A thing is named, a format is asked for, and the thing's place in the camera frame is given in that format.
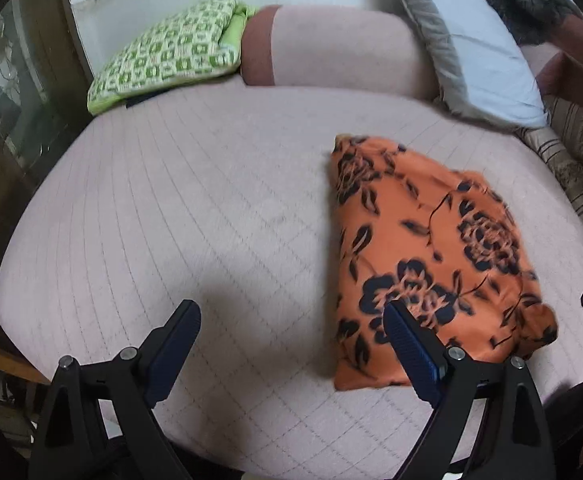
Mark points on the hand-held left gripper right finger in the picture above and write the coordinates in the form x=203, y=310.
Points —
x=411, y=350

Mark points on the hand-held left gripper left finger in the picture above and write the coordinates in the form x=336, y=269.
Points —
x=171, y=355

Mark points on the orange floral shirt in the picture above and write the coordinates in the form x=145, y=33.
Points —
x=421, y=220

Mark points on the small striped cushion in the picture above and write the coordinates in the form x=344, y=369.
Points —
x=554, y=160

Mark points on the grey-blue pillow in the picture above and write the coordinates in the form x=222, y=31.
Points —
x=486, y=60

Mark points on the green checkered pillow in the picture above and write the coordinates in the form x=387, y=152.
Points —
x=171, y=55

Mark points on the dark furry cushion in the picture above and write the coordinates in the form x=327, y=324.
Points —
x=526, y=5

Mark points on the wooden door with glass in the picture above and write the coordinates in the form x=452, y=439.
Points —
x=11, y=85

